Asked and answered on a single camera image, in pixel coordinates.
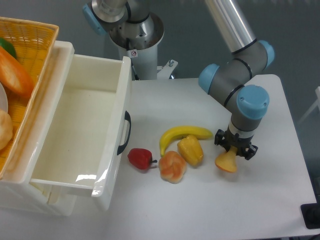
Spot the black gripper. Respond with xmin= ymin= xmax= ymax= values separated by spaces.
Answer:
xmin=214 ymin=129 xmax=258 ymax=161

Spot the toy bread slice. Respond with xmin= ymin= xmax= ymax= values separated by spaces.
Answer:
xmin=214 ymin=146 xmax=238 ymax=173

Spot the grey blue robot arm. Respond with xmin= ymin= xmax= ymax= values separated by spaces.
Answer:
xmin=82 ymin=0 xmax=275 ymax=160

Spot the toy knotted bread roll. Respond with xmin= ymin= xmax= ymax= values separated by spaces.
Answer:
xmin=158 ymin=151 xmax=187 ymax=184

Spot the yellow toy bell pepper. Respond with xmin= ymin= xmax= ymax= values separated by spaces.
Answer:
xmin=177 ymin=135 xmax=204 ymax=167

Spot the yellow toy banana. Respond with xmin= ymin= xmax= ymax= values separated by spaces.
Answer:
xmin=159 ymin=125 xmax=213 ymax=157

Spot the white furniture at right edge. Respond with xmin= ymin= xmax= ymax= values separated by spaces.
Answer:
xmin=298 ymin=86 xmax=320 ymax=123

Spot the red toy bell pepper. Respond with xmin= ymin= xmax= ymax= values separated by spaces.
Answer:
xmin=127 ymin=148 xmax=158 ymax=170

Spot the black device at edge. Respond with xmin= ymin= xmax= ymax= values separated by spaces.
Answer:
xmin=300 ymin=203 xmax=320 ymax=230

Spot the white plastic drawer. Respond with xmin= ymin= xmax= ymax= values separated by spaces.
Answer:
xmin=31 ymin=54 xmax=132 ymax=211

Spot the white drawer cabinet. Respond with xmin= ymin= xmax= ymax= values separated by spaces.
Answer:
xmin=0 ymin=40 xmax=76 ymax=216

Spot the yellow wicker basket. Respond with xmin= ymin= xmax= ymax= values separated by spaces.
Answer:
xmin=0 ymin=17 xmax=59 ymax=178

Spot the round toy bun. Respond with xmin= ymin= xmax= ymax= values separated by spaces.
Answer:
xmin=0 ymin=109 xmax=13 ymax=150

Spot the orange toy baguette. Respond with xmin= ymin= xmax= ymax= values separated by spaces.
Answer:
xmin=0 ymin=47 xmax=35 ymax=98

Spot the green toy pepper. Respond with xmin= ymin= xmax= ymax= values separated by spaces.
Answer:
xmin=0 ymin=37 xmax=17 ymax=59

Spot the black drawer handle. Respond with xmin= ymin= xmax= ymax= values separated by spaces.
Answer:
xmin=117 ymin=111 xmax=132 ymax=156

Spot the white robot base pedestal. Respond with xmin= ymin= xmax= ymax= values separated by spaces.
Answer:
xmin=109 ymin=12 xmax=178 ymax=80

